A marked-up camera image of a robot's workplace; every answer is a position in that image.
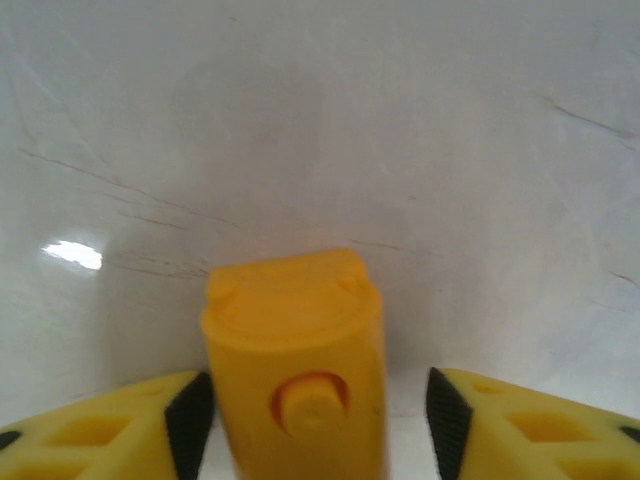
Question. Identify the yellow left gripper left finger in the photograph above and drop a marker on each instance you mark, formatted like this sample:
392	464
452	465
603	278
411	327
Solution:
100	440

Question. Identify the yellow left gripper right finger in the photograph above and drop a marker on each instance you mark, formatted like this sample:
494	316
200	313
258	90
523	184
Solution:
540	440

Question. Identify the orange curved single-stud lego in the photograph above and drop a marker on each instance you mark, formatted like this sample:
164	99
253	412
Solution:
290	350

